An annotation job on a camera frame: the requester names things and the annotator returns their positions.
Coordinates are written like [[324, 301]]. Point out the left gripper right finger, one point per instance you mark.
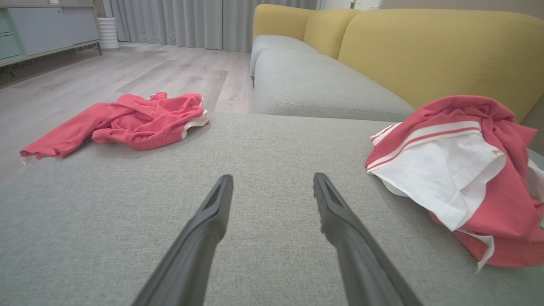
[[361, 263]]

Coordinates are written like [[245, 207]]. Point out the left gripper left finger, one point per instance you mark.
[[193, 259]]

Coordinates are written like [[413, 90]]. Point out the red white basketball jersey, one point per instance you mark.
[[505, 199]]

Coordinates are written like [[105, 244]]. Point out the wide grey sofa seat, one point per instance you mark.
[[263, 170]]

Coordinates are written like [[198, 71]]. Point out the grey sofa seat cushion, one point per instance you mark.
[[272, 42], [314, 85]]

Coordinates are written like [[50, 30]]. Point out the grey pleated curtain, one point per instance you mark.
[[191, 21]]

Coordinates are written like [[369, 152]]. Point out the white ribbed floor vase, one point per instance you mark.
[[109, 33]]

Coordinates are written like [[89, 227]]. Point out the grey sideboard cabinet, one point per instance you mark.
[[46, 29]]

